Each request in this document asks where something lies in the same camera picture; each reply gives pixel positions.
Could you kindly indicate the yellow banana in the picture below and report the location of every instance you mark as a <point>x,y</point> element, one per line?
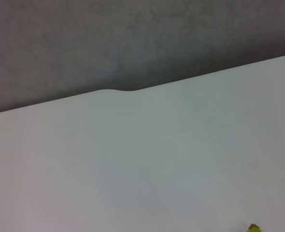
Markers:
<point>253,228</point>

